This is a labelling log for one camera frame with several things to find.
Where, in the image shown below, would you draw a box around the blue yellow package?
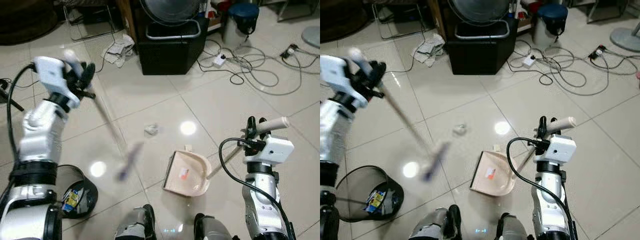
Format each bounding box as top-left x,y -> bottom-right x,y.
62,188 -> 82,212
364,189 -> 387,214

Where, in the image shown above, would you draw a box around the black stand leg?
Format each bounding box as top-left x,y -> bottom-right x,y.
0,77 -> 25,113

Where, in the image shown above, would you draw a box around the black round waste bin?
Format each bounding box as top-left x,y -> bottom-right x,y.
55,164 -> 100,220
334,165 -> 405,223

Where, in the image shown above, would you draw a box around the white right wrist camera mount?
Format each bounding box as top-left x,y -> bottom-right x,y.
245,134 -> 295,164
535,134 -> 577,164

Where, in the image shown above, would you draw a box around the robot right leg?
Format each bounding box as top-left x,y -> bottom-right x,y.
495,213 -> 534,240
193,213 -> 234,240

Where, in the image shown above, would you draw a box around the dark brown round furniture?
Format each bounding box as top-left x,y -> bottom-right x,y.
0,0 -> 59,46
320,0 -> 369,44

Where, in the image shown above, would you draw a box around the tangled black floor cables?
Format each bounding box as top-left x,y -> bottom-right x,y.
506,39 -> 640,97
196,39 -> 321,97

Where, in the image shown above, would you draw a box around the round grey fan grille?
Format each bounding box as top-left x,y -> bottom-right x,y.
447,0 -> 512,26
139,0 -> 204,27

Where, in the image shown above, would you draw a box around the metal wire frame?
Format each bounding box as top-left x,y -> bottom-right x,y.
371,4 -> 427,42
63,4 -> 120,43

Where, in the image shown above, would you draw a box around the robot left leg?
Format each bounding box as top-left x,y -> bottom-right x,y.
113,203 -> 157,240
408,204 -> 464,240

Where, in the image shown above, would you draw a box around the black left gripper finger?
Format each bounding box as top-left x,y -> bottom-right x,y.
372,61 -> 387,88
80,62 -> 97,89
354,58 -> 373,80
63,59 -> 81,81

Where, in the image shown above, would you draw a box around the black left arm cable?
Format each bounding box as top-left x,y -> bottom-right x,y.
5,62 -> 37,163

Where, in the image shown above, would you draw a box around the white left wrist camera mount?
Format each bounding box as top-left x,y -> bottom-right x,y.
33,56 -> 82,109
320,55 -> 370,112

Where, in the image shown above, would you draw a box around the bucket with blue lid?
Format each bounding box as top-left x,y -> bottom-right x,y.
222,2 -> 261,49
531,3 -> 570,49

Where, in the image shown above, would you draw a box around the robot leg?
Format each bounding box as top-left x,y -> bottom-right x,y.
408,204 -> 464,240
495,213 -> 534,240
193,213 -> 234,240
113,203 -> 157,240

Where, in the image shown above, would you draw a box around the broom with long handle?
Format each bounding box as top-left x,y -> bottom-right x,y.
348,47 -> 452,183
63,49 -> 145,183

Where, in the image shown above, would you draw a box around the grey round fan base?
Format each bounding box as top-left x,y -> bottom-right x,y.
609,27 -> 640,53
301,25 -> 321,49

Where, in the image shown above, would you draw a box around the crumpled newspaper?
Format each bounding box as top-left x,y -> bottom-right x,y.
102,34 -> 136,69
410,33 -> 446,68

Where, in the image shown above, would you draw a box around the pink plastic dustpan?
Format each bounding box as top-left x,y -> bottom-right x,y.
162,116 -> 291,198
469,116 -> 577,197

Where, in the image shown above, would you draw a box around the metal chair legs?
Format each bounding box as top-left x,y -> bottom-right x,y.
586,0 -> 632,24
276,0 -> 321,23

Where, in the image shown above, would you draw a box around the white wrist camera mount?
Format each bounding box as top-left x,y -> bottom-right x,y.
245,134 -> 295,164
535,134 -> 577,164
33,56 -> 82,109
320,55 -> 370,112

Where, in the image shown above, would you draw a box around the black box cabinet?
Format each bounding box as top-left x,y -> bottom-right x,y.
131,0 -> 211,77
440,0 -> 519,77

